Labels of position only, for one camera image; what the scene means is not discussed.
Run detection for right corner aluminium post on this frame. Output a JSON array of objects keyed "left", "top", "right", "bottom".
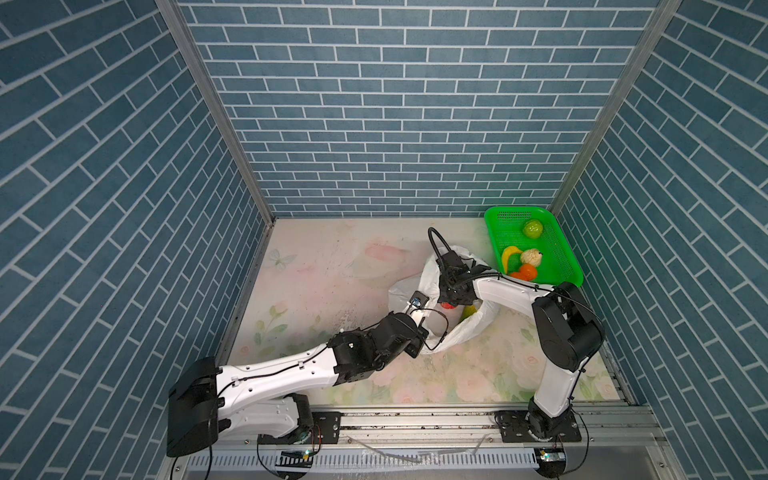
[{"left": 548, "top": 0, "right": 682, "bottom": 216}]

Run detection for left corner aluminium post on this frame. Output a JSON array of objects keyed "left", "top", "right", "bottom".
[{"left": 156, "top": 0, "right": 275, "bottom": 228}]

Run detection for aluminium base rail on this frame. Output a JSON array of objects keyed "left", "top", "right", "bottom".
[{"left": 158, "top": 403, "right": 684, "bottom": 479}]

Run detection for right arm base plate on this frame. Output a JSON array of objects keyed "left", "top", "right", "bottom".
[{"left": 493, "top": 409, "right": 582, "bottom": 443}]

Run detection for corner aluminium post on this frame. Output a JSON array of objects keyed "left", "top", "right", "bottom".
[
  {"left": 156, "top": 0, "right": 275, "bottom": 228},
  {"left": 548, "top": 0, "right": 682, "bottom": 216}
]

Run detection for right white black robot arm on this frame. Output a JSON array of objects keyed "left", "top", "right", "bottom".
[{"left": 436, "top": 250, "right": 604, "bottom": 441}]

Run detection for white plastic bag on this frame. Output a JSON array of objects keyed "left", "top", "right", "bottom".
[{"left": 384, "top": 246, "right": 500, "bottom": 357}]

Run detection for green plastic basket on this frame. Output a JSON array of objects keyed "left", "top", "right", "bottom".
[{"left": 484, "top": 206, "right": 584, "bottom": 286}]

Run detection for green yellow mango fruit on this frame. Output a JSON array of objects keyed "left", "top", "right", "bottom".
[{"left": 461, "top": 305, "right": 477, "bottom": 320}]

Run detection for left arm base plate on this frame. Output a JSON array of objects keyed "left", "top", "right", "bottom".
[{"left": 287, "top": 411, "right": 342, "bottom": 445}]

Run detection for yellow lemon fruit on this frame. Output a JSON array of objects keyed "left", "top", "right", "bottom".
[{"left": 501, "top": 245, "right": 522, "bottom": 274}]

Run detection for green pear fruit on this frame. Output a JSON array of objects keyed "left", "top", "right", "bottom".
[{"left": 521, "top": 219, "right": 544, "bottom": 239}]

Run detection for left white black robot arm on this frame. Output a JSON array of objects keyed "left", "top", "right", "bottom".
[{"left": 166, "top": 312, "right": 429, "bottom": 458}]

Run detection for beige potato-like fruit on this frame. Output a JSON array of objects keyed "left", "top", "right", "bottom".
[{"left": 520, "top": 248, "right": 543, "bottom": 268}]

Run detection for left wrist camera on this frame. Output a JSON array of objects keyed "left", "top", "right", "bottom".
[{"left": 405, "top": 291, "right": 429, "bottom": 315}]

